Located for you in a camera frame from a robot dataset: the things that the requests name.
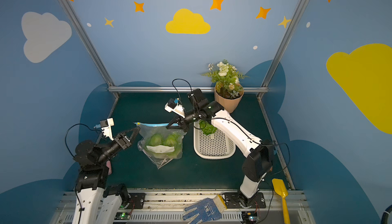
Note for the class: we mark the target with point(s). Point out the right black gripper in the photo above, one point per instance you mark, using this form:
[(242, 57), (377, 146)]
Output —
[(183, 120)]

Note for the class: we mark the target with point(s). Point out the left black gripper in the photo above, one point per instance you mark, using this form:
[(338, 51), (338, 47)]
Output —
[(123, 141)]

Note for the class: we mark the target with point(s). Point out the green chinese cabbage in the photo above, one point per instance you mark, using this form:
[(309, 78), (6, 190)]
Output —
[(207, 128)]

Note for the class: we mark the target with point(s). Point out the blue-zip bag with cabbages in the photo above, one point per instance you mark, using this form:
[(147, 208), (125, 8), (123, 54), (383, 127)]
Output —
[(160, 144)]

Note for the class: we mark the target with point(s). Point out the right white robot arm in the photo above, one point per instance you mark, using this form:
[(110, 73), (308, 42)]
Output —
[(258, 153)]

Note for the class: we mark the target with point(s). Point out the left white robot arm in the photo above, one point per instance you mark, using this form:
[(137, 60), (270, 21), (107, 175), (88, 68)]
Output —
[(96, 203)]

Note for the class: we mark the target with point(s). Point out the white perforated plastic basket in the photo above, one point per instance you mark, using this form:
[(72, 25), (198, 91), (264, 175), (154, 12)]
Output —
[(215, 146)]

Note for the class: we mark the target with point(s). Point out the potted artificial flower plant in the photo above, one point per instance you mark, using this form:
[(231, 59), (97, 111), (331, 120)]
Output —
[(227, 90)]

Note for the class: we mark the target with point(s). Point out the blue dotted work glove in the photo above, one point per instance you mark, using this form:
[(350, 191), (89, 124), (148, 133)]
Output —
[(205, 210)]

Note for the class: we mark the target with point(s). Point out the yellow plastic shovel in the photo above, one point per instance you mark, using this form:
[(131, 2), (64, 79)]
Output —
[(280, 189)]

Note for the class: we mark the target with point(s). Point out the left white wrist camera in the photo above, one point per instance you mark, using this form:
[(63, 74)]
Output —
[(105, 126)]

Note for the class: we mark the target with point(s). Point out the aluminium frame back rail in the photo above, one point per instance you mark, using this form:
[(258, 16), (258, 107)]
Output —
[(122, 89)]

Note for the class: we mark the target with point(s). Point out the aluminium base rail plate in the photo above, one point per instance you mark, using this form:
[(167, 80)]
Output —
[(166, 206)]

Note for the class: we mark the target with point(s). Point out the blue garden fork wooden handle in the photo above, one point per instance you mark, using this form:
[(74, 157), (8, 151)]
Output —
[(271, 150)]

